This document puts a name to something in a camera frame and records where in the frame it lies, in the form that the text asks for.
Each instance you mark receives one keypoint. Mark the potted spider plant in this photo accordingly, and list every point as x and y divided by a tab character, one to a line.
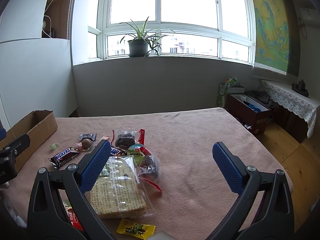
143	42

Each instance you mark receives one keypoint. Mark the pink table cloth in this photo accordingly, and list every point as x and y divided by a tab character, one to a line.
194	195

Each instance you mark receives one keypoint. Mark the clear dark jujube bag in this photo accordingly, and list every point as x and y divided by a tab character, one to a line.
125	139

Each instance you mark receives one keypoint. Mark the small black candy packet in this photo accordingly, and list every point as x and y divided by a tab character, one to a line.
89	136

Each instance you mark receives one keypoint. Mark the white window frame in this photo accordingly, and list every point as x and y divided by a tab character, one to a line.
220	29

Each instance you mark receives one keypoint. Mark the yellow candy packet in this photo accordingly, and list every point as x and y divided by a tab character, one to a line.
134	229

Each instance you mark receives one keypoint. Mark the brown Snickers bar English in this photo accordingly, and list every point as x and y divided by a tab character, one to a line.
63	157

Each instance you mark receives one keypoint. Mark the bagged sliced bread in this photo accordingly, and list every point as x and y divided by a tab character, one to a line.
118	192

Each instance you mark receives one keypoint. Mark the braised egg clear wrapper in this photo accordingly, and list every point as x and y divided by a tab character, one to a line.
85	145

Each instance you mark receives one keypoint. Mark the chicken snack pouch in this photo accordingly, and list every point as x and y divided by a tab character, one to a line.
72	216

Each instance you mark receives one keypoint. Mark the white lace table cover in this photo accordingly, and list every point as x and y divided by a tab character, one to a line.
306	108

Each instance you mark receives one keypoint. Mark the small pink candy packet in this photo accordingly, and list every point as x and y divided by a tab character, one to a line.
107	138

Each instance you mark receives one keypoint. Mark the Snickers bar Chinese label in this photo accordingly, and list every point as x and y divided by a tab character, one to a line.
115	151

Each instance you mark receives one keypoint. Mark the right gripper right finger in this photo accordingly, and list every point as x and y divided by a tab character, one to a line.
263	208

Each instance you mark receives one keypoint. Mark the green printed bag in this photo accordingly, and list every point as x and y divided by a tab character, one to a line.
223	89

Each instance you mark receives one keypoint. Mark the landscape painting scroll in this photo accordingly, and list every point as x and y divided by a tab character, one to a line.
277	51

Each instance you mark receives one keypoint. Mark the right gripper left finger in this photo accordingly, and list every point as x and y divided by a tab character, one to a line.
47	218

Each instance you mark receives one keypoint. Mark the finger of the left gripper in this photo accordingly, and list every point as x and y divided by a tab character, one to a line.
10	152

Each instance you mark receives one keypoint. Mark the dark teapot ornament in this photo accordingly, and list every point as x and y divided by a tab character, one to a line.
300	88

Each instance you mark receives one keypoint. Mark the green quail egg pouch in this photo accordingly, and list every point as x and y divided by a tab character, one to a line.
138	151

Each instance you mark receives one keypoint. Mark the brown cardboard box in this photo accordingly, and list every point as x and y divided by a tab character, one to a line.
39	126

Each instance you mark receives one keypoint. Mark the white cabinet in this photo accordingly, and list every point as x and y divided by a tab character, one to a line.
36	72

